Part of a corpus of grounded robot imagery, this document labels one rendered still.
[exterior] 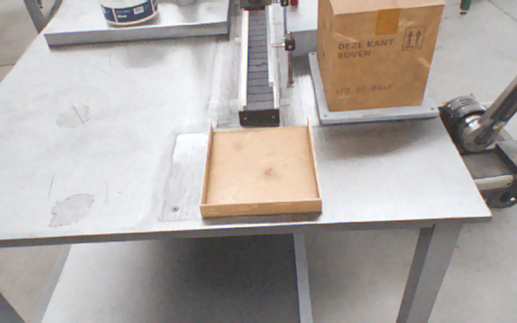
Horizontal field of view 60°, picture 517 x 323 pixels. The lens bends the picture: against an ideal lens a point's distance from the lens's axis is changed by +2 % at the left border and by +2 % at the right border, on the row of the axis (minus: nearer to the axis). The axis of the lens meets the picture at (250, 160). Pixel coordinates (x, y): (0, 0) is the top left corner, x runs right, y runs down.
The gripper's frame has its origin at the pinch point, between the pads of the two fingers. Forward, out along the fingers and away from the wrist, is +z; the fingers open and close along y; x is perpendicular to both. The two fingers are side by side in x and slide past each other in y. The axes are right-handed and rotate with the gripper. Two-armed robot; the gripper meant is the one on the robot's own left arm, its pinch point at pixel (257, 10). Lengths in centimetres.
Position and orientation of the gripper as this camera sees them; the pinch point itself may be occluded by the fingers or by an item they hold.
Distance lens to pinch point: 156.8
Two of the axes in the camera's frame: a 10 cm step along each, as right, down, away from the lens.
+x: 0.5, 9.9, -1.6
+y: -10.0, 0.6, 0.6
